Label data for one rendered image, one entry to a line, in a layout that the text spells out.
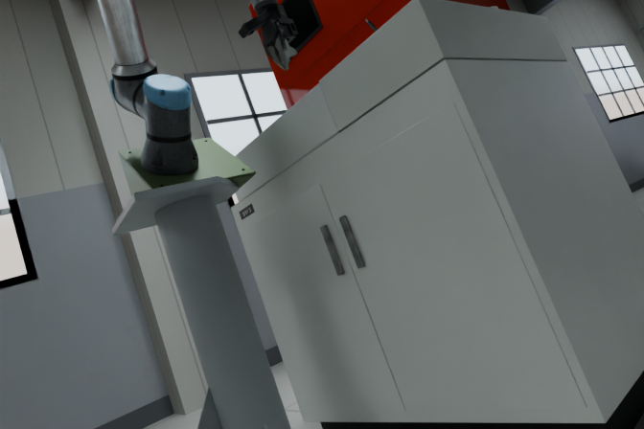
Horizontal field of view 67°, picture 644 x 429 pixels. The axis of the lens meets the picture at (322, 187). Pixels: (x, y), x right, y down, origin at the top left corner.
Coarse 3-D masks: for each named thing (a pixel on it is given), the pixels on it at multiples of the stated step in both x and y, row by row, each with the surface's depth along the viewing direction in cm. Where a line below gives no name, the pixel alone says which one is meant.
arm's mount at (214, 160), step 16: (208, 144) 150; (128, 160) 134; (208, 160) 139; (224, 160) 140; (240, 160) 142; (128, 176) 135; (144, 176) 126; (160, 176) 127; (176, 176) 128; (192, 176) 129; (208, 176) 130; (224, 176) 131; (240, 176) 133
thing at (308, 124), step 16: (304, 96) 132; (320, 96) 127; (288, 112) 138; (304, 112) 133; (320, 112) 128; (272, 128) 144; (288, 128) 139; (304, 128) 134; (320, 128) 129; (336, 128) 125; (256, 144) 152; (272, 144) 145; (288, 144) 140; (304, 144) 135; (320, 144) 130; (256, 160) 153; (272, 160) 147; (288, 160) 141; (256, 176) 154; (272, 176) 148; (240, 192) 163
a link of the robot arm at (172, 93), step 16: (144, 80) 123; (160, 80) 124; (176, 80) 126; (144, 96) 123; (160, 96) 120; (176, 96) 122; (144, 112) 125; (160, 112) 122; (176, 112) 123; (160, 128) 124; (176, 128) 125
